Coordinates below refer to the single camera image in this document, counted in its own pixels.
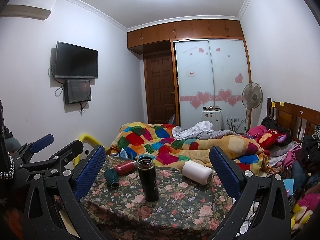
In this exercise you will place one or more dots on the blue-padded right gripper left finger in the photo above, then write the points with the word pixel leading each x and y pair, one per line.
pixel 54 207

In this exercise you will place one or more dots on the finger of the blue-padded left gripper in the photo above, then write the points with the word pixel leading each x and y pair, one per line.
pixel 41 143
pixel 54 165

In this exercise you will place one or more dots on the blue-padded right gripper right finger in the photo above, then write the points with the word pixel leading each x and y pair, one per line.
pixel 261 207

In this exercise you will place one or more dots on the black thermos bottle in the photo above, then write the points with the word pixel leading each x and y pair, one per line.
pixel 148 178

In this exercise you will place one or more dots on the dark green faceted cup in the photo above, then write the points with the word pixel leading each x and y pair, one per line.
pixel 111 178

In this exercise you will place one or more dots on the white tumbler cup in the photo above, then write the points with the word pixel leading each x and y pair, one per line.
pixel 197 172

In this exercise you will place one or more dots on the red thermos bottle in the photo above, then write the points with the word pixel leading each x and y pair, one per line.
pixel 125 168

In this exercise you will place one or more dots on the colourful patchwork blanket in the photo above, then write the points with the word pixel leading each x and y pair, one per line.
pixel 157 141

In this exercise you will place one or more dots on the red plush toy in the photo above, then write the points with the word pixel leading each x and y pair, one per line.
pixel 270 138

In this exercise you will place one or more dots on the wooden headboard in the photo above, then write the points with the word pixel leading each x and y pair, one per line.
pixel 299 120

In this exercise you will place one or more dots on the white patterned sheet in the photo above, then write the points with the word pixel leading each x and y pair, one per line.
pixel 203 130

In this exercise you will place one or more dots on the white small cabinet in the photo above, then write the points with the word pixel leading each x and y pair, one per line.
pixel 213 115

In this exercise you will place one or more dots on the brown wooden door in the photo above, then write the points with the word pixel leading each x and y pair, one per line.
pixel 161 88

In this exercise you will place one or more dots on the standing electric fan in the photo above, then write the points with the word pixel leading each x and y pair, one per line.
pixel 252 96

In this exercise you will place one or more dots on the frosted glass sliding wardrobe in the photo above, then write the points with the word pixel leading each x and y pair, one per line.
pixel 212 72

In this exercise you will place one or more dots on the yellow padded bed rail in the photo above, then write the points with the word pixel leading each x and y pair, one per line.
pixel 89 140

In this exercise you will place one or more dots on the small wall-mounted monitor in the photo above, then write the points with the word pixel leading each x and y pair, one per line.
pixel 77 91

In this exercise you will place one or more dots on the wall-mounted black television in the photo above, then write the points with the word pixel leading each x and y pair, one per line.
pixel 72 61

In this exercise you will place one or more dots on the wall air conditioner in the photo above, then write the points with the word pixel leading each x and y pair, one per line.
pixel 35 9

